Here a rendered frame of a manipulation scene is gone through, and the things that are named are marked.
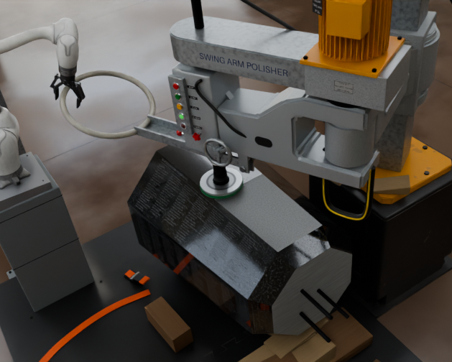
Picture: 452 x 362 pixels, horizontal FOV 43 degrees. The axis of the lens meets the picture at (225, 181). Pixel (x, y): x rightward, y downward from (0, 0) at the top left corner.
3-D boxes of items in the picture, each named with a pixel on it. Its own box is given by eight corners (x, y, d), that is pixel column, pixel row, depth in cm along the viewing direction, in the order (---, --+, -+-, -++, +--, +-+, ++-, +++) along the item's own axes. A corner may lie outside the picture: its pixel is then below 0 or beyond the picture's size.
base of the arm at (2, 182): (3, 194, 300) (0, 185, 296) (-14, 174, 313) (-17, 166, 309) (35, 178, 308) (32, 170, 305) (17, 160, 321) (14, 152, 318)
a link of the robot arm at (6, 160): (-11, 178, 301) (-24, 145, 287) (-8, 158, 314) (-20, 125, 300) (21, 173, 303) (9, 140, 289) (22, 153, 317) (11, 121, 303)
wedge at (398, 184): (407, 182, 286) (409, 174, 283) (409, 195, 279) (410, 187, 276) (367, 180, 290) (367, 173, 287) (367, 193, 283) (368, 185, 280)
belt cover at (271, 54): (407, 86, 211) (412, 44, 201) (383, 121, 196) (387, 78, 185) (195, 45, 256) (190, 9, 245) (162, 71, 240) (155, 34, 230)
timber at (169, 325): (147, 319, 332) (144, 307, 324) (164, 308, 337) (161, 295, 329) (176, 353, 312) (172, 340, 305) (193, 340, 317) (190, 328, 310)
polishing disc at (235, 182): (215, 164, 296) (215, 162, 295) (250, 176, 285) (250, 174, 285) (192, 187, 283) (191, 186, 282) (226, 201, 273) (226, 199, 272)
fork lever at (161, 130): (269, 152, 267) (269, 144, 264) (248, 176, 255) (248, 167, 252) (154, 118, 299) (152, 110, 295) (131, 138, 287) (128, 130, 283)
